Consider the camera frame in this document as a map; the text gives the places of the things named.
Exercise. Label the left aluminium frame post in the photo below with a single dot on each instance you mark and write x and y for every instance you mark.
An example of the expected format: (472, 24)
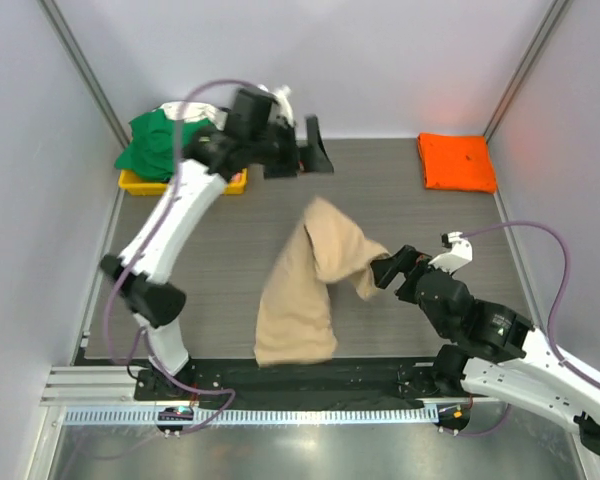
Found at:
(75, 53)

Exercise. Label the slotted cable duct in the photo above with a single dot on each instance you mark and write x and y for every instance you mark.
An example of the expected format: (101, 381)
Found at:
(163, 415)

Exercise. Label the folded orange t shirt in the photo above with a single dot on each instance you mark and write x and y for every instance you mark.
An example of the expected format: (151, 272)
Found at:
(456, 163)

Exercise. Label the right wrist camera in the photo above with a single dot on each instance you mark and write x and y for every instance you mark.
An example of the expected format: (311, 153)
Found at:
(458, 253)

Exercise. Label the right aluminium frame post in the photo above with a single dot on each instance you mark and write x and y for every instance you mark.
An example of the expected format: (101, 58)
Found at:
(552, 18)

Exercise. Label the green t shirt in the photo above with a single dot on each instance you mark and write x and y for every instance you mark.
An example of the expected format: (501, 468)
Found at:
(150, 152)

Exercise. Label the white t shirt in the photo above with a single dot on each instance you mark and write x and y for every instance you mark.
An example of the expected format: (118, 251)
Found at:
(192, 112)

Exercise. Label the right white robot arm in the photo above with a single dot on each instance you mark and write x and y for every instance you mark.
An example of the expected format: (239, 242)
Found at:
(491, 350)

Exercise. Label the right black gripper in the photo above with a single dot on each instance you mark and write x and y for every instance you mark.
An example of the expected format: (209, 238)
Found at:
(406, 260)

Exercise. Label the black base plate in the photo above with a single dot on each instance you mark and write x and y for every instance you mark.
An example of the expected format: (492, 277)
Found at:
(342, 384)

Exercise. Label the aluminium frame post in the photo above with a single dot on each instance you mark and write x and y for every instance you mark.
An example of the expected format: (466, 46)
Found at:
(75, 53)
(552, 18)

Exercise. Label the yellow plastic bin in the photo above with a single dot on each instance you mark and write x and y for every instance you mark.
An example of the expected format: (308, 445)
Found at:
(135, 186)

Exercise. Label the beige t shirt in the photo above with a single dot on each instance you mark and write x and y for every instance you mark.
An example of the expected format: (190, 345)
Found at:
(294, 321)

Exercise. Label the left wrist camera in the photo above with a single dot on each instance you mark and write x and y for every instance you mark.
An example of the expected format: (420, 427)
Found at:
(282, 95)

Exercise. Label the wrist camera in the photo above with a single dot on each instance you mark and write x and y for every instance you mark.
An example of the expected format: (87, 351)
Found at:
(458, 253)
(282, 95)

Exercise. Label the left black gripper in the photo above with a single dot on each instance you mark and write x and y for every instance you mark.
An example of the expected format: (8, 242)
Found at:
(290, 167)

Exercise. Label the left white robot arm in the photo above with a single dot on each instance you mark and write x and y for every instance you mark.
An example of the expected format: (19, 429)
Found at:
(210, 146)

